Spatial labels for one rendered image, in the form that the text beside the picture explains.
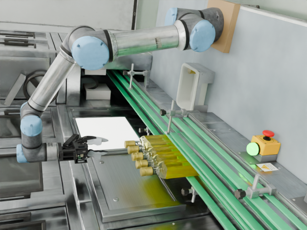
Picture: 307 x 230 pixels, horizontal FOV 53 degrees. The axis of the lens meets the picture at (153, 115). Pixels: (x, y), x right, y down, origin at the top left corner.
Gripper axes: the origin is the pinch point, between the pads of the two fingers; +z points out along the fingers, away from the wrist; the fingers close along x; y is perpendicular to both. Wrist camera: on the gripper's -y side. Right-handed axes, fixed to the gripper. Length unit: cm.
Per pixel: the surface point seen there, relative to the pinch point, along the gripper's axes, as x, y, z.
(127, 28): 4, -359, 112
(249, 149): 19, 44, 40
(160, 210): -12.7, 31.0, 15.8
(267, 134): 25, 44, 45
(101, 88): -7, -102, 20
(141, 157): 0.8, 13.2, 12.5
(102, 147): -11.9, -19.8, 3.5
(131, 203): -12.5, 25.1, 6.1
